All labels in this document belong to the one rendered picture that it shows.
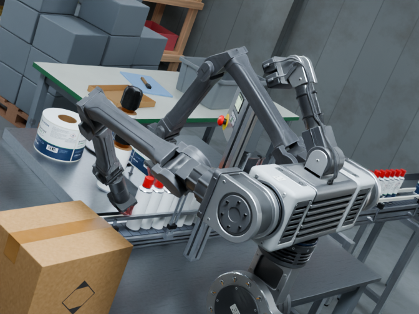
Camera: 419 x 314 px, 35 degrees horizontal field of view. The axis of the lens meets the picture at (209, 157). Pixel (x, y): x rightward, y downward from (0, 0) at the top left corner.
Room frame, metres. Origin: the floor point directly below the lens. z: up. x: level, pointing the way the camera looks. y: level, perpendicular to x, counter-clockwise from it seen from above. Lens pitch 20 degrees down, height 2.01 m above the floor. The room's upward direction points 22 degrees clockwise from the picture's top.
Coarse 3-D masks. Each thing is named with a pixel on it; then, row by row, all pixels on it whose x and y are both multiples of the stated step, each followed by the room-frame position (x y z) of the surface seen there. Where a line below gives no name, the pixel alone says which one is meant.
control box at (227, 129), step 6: (240, 90) 2.24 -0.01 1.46; (234, 96) 2.29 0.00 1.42; (234, 102) 2.25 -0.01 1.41; (234, 108) 2.22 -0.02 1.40; (228, 114) 2.27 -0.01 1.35; (228, 120) 2.24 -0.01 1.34; (258, 120) 2.15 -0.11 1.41; (222, 126) 2.29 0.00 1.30; (228, 126) 2.21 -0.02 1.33; (258, 126) 2.16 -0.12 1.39; (228, 132) 2.18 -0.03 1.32; (252, 132) 2.15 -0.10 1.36; (258, 132) 2.16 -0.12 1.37; (228, 138) 2.15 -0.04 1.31; (252, 138) 2.16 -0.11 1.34; (258, 138) 2.16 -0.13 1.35; (252, 144) 2.16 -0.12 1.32; (246, 150) 2.16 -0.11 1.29; (252, 150) 2.16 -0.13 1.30
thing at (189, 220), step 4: (192, 204) 2.27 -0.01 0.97; (196, 204) 2.27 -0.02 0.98; (192, 208) 2.27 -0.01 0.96; (196, 208) 2.28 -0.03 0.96; (188, 216) 2.27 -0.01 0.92; (192, 216) 2.27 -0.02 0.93; (188, 220) 2.27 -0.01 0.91; (192, 220) 2.28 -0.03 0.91; (184, 224) 2.27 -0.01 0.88; (188, 224) 2.27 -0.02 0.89
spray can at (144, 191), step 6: (144, 180) 2.09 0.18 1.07; (150, 180) 2.09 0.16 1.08; (144, 186) 2.08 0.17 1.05; (150, 186) 2.09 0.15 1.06; (138, 192) 2.08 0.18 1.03; (144, 192) 2.07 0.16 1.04; (150, 192) 2.09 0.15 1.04; (138, 198) 2.08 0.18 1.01; (144, 198) 2.08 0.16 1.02; (138, 204) 2.07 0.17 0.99; (144, 204) 2.08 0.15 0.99; (138, 210) 2.07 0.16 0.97; (144, 210) 2.08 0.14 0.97; (132, 222) 2.07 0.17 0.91; (138, 222) 2.08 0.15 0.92; (132, 228) 2.07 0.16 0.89; (138, 228) 2.09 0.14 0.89
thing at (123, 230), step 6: (120, 222) 2.10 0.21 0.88; (126, 222) 2.12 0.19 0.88; (120, 228) 2.06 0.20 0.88; (126, 228) 2.08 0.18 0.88; (150, 228) 2.14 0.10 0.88; (180, 228) 2.23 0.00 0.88; (186, 228) 2.25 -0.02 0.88; (192, 228) 2.27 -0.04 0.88; (126, 234) 2.03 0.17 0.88; (132, 234) 2.05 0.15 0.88; (138, 234) 2.07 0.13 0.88; (144, 234) 2.09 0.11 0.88
